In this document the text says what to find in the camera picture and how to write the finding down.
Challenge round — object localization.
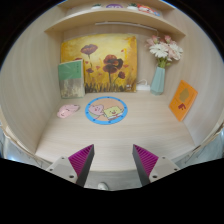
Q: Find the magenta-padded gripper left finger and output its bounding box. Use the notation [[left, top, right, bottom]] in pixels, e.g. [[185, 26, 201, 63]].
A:
[[45, 143, 95, 188]]

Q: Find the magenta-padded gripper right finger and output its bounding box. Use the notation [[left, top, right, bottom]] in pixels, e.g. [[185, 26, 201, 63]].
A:
[[132, 143, 181, 187]]

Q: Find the pink computer mouse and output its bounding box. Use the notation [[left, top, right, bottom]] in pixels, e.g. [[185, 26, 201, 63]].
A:
[[57, 103, 81, 119]]

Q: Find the round blue cartoon mouse pad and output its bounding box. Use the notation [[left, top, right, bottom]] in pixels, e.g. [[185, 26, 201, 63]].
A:
[[84, 96, 129, 126]]

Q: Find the orange book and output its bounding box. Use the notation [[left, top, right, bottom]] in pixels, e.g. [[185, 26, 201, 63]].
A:
[[168, 79, 199, 122]]

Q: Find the white power adapter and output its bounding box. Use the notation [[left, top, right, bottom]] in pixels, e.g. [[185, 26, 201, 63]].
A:
[[135, 79, 152, 92]]

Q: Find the pale green vase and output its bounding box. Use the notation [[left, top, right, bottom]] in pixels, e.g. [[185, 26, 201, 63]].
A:
[[149, 65, 166, 96]]

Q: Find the green book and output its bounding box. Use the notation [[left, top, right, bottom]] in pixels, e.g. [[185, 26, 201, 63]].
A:
[[57, 59, 86, 100]]

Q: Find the yellow poppy flower painting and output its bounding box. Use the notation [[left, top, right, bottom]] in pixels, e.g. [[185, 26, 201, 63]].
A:
[[60, 34, 138, 94]]

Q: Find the pink and white flower bouquet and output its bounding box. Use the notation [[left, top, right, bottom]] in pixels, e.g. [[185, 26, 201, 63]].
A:
[[145, 34, 184, 69]]

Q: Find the white light bar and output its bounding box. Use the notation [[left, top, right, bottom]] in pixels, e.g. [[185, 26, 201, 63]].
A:
[[94, 21, 159, 33]]

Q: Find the wooden shelf board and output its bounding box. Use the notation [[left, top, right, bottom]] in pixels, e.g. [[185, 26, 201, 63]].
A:
[[44, 7, 187, 38]]

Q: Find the orange plush toy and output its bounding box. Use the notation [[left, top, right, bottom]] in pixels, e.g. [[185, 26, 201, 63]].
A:
[[137, 3, 162, 17]]

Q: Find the purple round sign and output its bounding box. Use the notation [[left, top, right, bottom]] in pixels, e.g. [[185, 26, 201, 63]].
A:
[[105, 3, 124, 9]]

